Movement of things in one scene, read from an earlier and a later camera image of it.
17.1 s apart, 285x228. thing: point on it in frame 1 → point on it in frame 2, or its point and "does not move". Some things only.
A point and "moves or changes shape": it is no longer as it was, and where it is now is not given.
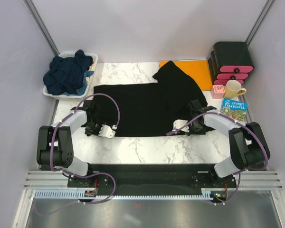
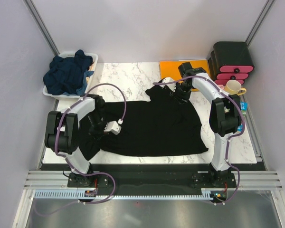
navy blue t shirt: [65, 75] does not move
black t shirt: [148, 109] moves or changes shape
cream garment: [91, 68] does not move
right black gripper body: [196, 129] → [183, 92]
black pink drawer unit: [230, 60] does not move
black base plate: [152, 176] does not move
